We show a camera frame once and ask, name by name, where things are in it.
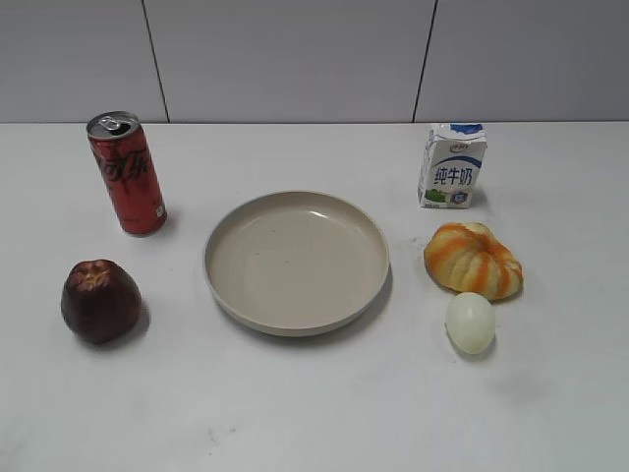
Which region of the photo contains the white egg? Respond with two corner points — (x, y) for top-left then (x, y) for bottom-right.
(445, 292), (496, 355)

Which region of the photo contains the beige round plate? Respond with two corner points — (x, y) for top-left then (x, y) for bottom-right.
(203, 191), (392, 338)

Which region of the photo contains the orange white striped pumpkin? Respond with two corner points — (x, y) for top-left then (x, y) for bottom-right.
(424, 222), (524, 301)

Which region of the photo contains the white blue milk carton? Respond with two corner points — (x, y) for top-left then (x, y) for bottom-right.
(418, 123), (486, 208)

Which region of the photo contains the red soda can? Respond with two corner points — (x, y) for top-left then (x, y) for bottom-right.
(86, 110), (167, 236)

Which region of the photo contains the dark red apple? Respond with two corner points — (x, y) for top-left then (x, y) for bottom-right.
(61, 259), (143, 345)

